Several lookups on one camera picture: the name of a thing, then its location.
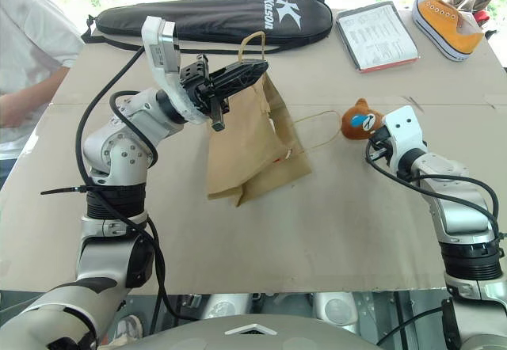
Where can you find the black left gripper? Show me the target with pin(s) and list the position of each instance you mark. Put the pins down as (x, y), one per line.
(196, 78)

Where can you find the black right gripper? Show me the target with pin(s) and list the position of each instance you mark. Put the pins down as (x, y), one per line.
(381, 150)

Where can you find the brown bear plush toy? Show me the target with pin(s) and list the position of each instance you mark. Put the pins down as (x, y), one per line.
(356, 122)

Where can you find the brown paper bag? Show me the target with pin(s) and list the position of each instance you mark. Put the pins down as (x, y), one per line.
(245, 140)

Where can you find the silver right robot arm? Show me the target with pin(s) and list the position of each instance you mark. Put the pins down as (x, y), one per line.
(455, 191)

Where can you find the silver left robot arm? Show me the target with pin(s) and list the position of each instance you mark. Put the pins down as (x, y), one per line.
(119, 148)

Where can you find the person's bare forearm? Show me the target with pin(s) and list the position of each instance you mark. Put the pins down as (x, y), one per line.
(31, 100)

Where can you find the black Kason racket bag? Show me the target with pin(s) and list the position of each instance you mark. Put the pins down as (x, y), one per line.
(222, 17)

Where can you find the white printed booklet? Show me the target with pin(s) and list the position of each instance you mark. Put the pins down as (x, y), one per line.
(376, 37)

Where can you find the brown cardboard table cover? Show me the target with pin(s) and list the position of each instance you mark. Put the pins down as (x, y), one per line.
(317, 227)

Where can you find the orange canvas sneaker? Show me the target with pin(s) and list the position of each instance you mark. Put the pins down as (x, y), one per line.
(447, 25)

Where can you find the red small item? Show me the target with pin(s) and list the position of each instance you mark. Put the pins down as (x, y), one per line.
(482, 18)

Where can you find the silver rounded housing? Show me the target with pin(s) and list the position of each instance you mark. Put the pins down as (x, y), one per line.
(226, 306)
(336, 310)

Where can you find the person in white shirt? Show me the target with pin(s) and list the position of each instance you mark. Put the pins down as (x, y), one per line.
(27, 29)

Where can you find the grey robot torso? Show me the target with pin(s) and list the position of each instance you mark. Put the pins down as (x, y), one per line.
(253, 338)

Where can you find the white shoe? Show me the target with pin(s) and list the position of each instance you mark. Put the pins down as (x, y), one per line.
(128, 328)

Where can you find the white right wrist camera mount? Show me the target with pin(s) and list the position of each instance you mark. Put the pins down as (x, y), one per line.
(404, 128)

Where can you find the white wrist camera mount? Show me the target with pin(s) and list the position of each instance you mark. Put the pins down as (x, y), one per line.
(158, 45)
(404, 128)

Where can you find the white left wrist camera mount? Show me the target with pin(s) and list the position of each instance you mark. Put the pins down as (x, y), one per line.
(158, 45)

